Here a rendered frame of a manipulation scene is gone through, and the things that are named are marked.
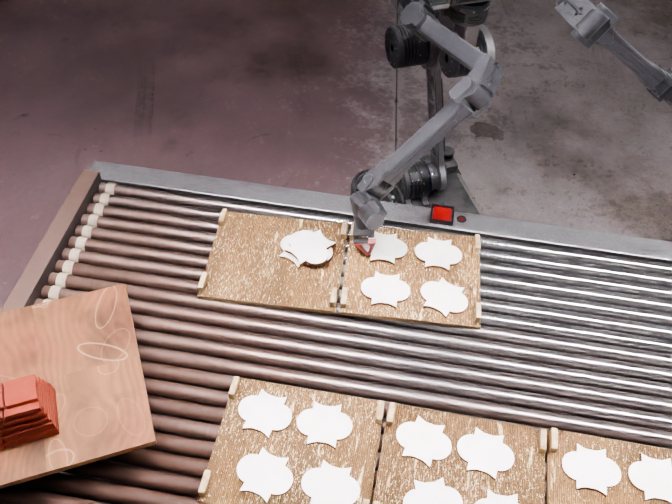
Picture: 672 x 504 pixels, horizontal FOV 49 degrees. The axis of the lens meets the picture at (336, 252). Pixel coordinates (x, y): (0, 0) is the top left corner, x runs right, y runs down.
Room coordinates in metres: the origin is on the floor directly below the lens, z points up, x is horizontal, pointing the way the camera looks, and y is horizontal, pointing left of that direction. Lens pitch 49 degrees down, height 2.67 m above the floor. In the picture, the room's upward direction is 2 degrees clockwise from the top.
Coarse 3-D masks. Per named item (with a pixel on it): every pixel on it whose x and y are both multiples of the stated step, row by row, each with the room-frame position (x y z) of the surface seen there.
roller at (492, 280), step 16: (96, 224) 1.59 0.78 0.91; (112, 224) 1.59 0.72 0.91; (128, 224) 1.58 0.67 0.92; (144, 224) 1.59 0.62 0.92; (192, 240) 1.54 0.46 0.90; (208, 240) 1.54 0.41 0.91; (480, 272) 1.44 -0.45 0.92; (512, 288) 1.39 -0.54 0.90; (528, 288) 1.39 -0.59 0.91; (544, 288) 1.39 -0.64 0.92; (560, 288) 1.39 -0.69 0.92; (576, 288) 1.39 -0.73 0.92; (624, 304) 1.35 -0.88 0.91; (640, 304) 1.34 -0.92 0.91; (656, 304) 1.34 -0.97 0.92
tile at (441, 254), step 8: (432, 240) 1.54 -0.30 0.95; (448, 240) 1.54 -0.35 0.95; (416, 248) 1.50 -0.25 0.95; (424, 248) 1.50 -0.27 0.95; (432, 248) 1.51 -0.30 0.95; (440, 248) 1.51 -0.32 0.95; (448, 248) 1.51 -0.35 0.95; (456, 248) 1.51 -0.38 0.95; (416, 256) 1.47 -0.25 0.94; (424, 256) 1.47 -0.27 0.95; (432, 256) 1.47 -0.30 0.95; (440, 256) 1.47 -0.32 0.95; (448, 256) 1.48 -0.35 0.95; (456, 256) 1.48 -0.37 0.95; (432, 264) 1.44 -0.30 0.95; (440, 264) 1.44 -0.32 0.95; (448, 264) 1.44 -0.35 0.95; (456, 264) 1.45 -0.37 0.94
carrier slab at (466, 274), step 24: (408, 240) 1.55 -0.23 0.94; (456, 240) 1.55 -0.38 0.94; (360, 264) 1.44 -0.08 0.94; (384, 264) 1.44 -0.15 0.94; (408, 264) 1.45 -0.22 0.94; (360, 288) 1.35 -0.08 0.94; (360, 312) 1.26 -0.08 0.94; (384, 312) 1.26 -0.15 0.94; (408, 312) 1.26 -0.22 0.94; (432, 312) 1.27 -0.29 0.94
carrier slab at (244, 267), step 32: (224, 224) 1.58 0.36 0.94; (256, 224) 1.59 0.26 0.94; (288, 224) 1.59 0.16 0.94; (320, 224) 1.60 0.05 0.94; (224, 256) 1.45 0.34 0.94; (256, 256) 1.46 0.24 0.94; (224, 288) 1.33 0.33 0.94; (256, 288) 1.33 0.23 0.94; (288, 288) 1.34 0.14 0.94; (320, 288) 1.34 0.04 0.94
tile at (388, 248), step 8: (376, 232) 1.56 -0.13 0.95; (376, 240) 1.53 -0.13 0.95; (384, 240) 1.53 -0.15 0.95; (392, 240) 1.53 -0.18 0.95; (400, 240) 1.53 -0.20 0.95; (368, 248) 1.49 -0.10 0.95; (376, 248) 1.49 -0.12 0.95; (384, 248) 1.49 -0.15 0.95; (392, 248) 1.50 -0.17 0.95; (400, 248) 1.50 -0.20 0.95; (376, 256) 1.46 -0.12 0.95; (384, 256) 1.46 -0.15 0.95; (392, 256) 1.46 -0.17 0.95; (400, 256) 1.47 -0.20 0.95; (392, 264) 1.44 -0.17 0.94
